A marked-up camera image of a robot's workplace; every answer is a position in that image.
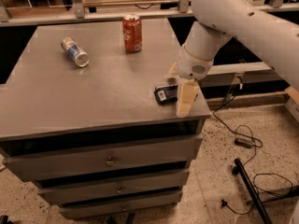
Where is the bottom grey drawer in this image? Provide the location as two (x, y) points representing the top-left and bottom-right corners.
(59, 190), (182, 219)

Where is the dark blue rxbar wrapper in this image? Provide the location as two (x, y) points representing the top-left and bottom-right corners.
(154, 85), (178, 105)

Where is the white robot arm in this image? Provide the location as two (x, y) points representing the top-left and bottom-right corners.
(169, 0), (299, 118)

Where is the middle grey drawer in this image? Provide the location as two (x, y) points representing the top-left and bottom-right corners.
(38, 169), (189, 204)

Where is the grey drawer cabinet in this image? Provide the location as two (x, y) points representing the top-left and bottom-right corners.
(0, 19), (209, 209)

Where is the red coke can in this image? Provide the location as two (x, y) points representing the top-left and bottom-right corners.
(122, 14), (142, 52)

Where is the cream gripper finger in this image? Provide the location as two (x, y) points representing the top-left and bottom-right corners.
(165, 63), (178, 78)
(177, 79), (199, 118)

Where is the grey drawer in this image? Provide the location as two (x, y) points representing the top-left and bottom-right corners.
(59, 190), (182, 219)
(38, 169), (189, 204)
(4, 134), (202, 182)

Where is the black stand leg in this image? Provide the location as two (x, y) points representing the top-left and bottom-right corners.
(234, 159), (273, 224)

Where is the top grey drawer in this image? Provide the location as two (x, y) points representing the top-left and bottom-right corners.
(4, 134), (202, 182)

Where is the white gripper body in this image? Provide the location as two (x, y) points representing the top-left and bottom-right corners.
(177, 45), (214, 80)

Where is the silver blue can lying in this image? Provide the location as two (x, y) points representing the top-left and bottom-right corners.
(61, 37), (90, 68)

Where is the grey metal railing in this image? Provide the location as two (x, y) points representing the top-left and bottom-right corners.
(0, 0), (299, 28)

